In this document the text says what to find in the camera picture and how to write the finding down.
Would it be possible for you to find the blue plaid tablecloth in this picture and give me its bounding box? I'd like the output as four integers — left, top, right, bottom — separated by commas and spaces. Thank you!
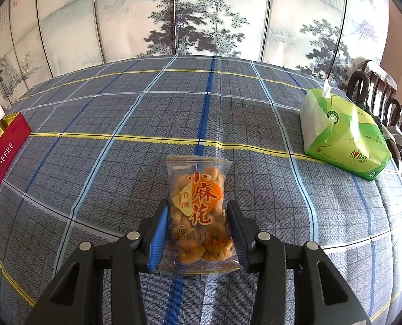
0, 56, 402, 324

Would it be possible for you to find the green tissue pack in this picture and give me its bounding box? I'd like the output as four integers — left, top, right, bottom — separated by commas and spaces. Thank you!
299, 82, 391, 180

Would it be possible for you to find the red gold toffee tin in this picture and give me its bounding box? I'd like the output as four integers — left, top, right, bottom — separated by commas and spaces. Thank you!
0, 112, 31, 185

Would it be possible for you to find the dark wooden chair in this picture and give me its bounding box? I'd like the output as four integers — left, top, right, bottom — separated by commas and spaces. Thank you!
346, 60, 402, 175

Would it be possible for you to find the painted folding screen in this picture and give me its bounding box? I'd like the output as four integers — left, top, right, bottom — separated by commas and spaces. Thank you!
0, 0, 390, 109

